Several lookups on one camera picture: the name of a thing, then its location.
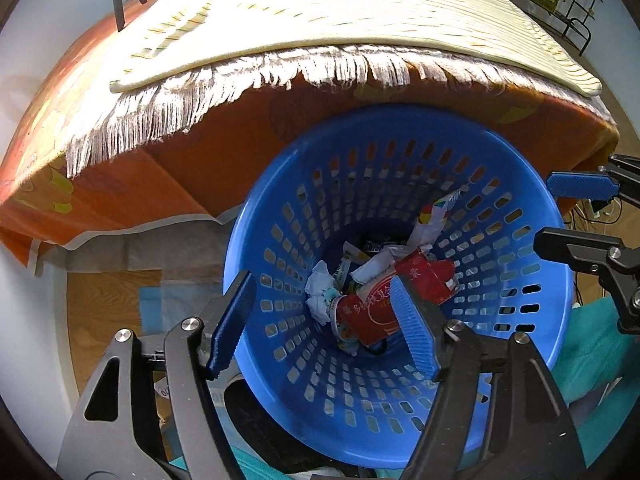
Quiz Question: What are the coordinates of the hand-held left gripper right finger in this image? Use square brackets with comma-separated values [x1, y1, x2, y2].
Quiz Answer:
[389, 275, 586, 480]

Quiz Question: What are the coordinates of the white paper band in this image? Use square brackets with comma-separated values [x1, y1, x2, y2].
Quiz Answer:
[350, 247, 416, 286]

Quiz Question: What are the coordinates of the paper cup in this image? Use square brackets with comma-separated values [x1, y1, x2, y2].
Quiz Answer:
[305, 260, 341, 326]

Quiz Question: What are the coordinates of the orange table cover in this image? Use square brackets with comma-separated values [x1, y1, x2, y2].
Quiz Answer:
[0, 0, 621, 276]

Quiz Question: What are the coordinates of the yellow striped fringed blanket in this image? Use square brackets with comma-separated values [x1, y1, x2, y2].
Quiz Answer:
[67, 0, 618, 178]

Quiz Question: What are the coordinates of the blue plastic basket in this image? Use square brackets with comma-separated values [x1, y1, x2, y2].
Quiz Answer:
[223, 105, 575, 471]

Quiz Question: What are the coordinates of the white plastic wrapper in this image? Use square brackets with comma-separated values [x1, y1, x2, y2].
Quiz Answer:
[410, 190, 461, 256]

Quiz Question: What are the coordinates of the black metal clothes rack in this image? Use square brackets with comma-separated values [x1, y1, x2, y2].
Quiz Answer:
[450, 0, 606, 58]

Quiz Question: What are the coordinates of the teal mat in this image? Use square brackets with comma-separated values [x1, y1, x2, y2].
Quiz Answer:
[165, 295, 640, 480]

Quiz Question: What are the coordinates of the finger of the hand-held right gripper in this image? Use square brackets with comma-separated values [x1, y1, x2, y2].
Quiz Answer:
[546, 157, 640, 201]
[534, 227, 640, 276]

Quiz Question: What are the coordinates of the red carton box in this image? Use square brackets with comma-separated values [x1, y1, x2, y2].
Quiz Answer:
[334, 252, 458, 348]

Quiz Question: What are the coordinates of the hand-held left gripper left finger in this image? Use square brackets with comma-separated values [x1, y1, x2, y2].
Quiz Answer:
[56, 270, 258, 480]

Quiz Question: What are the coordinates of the brown chocolate bar wrapper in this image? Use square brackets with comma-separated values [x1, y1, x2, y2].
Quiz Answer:
[362, 237, 401, 256]

